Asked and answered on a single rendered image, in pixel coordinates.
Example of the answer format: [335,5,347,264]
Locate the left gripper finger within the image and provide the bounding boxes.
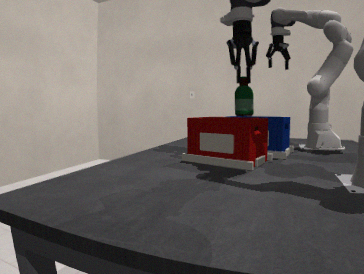
[226,38,243,83]
[244,38,259,84]

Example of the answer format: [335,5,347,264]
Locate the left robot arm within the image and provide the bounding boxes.
[220,0,364,188]

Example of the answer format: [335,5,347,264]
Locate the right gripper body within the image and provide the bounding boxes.
[272,35,284,52]

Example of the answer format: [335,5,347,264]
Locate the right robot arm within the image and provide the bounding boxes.
[270,7,353,150]

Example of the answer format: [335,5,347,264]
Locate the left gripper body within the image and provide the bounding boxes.
[232,20,253,48]

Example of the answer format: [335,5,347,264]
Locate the green bottle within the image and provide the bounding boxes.
[235,77,254,116]

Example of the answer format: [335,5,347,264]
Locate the red plastic crate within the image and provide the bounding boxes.
[187,117,268,167]

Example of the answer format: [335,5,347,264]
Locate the blue plastic crate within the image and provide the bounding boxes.
[229,116,290,152]

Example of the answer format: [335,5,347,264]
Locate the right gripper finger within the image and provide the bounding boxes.
[280,46,291,70]
[266,43,279,68]

